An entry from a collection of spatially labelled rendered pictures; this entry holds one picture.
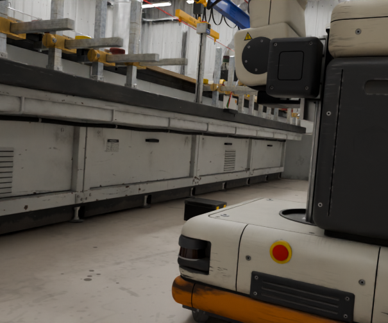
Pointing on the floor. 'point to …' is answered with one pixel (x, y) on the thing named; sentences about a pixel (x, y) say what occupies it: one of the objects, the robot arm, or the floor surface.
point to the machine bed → (211, 163)
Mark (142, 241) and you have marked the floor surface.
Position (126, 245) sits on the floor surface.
